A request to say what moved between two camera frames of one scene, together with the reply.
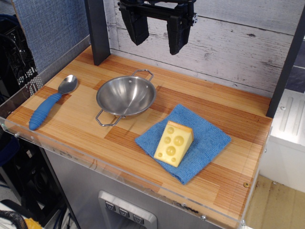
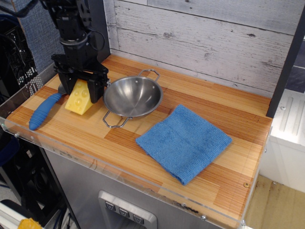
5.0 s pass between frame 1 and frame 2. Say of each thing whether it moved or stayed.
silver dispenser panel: stayed
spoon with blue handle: stayed
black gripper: moved
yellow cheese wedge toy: moved
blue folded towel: stayed
